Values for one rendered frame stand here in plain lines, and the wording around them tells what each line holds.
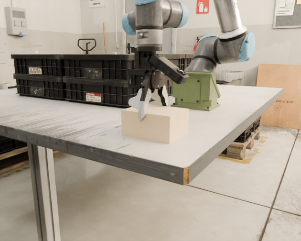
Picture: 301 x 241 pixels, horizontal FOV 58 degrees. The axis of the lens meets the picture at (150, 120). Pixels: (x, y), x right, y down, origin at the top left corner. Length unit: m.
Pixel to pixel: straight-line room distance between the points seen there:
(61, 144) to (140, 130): 0.22
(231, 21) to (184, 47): 3.41
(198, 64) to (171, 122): 0.52
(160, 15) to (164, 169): 0.41
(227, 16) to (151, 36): 0.49
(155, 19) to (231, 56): 0.53
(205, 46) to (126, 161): 0.76
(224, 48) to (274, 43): 2.98
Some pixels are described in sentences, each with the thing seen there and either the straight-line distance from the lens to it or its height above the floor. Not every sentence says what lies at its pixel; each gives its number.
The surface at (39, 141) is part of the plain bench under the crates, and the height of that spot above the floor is 0.68.
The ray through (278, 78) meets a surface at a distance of 4.00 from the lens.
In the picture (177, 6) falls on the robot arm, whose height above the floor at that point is 1.06.
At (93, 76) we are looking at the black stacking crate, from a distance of 1.28.
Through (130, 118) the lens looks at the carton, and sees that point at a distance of 0.78.
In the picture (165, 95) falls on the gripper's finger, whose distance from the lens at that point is 0.83.
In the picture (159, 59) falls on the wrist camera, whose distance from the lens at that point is 0.75.
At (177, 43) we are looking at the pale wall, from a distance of 4.63.
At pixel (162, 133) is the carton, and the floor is 0.73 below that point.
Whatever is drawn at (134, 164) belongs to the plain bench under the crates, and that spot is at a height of 0.68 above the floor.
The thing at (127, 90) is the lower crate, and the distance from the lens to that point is 1.18.
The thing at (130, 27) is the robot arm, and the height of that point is 1.02.
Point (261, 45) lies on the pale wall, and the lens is 4.21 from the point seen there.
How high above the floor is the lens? 0.93
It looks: 14 degrees down
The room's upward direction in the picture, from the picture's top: straight up
